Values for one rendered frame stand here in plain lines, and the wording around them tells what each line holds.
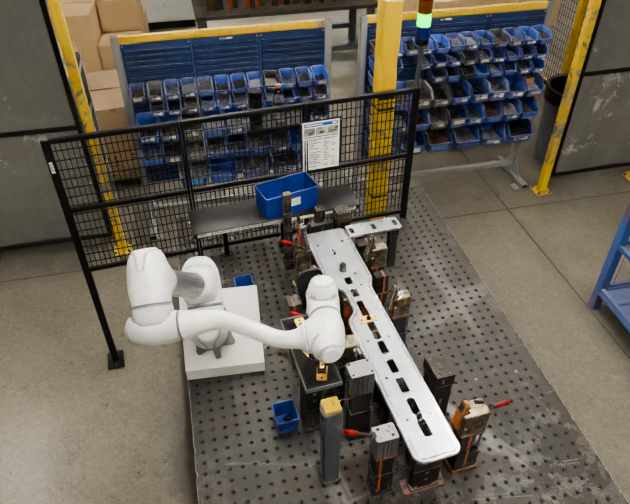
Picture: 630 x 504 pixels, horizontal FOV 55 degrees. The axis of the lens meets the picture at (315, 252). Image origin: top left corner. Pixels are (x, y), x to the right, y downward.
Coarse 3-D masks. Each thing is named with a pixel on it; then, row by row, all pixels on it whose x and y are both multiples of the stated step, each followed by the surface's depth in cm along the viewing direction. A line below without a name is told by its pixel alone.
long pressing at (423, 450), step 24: (312, 240) 307; (336, 240) 307; (336, 264) 292; (360, 264) 292; (360, 288) 279; (360, 312) 267; (384, 312) 268; (360, 336) 256; (384, 336) 256; (384, 360) 246; (408, 360) 246; (384, 384) 237; (408, 384) 237; (408, 408) 228; (432, 408) 228; (408, 432) 220; (432, 432) 220; (432, 456) 212
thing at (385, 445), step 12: (384, 432) 213; (396, 432) 213; (372, 444) 216; (384, 444) 212; (396, 444) 214; (372, 456) 223; (384, 456) 217; (372, 468) 227; (384, 468) 223; (372, 480) 229; (384, 480) 228; (372, 492) 232; (384, 492) 234
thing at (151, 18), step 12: (144, 0) 800; (156, 0) 803; (168, 0) 806; (180, 0) 810; (156, 12) 812; (168, 12) 816; (180, 12) 819; (192, 12) 823; (156, 24) 825; (168, 24) 828; (180, 24) 832; (192, 24) 835
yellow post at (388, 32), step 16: (384, 0) 289; (400, 0) 289; (384, 16) 292; (400, 16) 294; (384, 32) 297; (400, 32) 299; (384, 48) 302; (384, 64) 307; (384, 80) 313; (384, 128) 331; (384, 144) 338; (368, 176) 358; (384, 176) 352; (368, 208) 369; (384, 208) 367
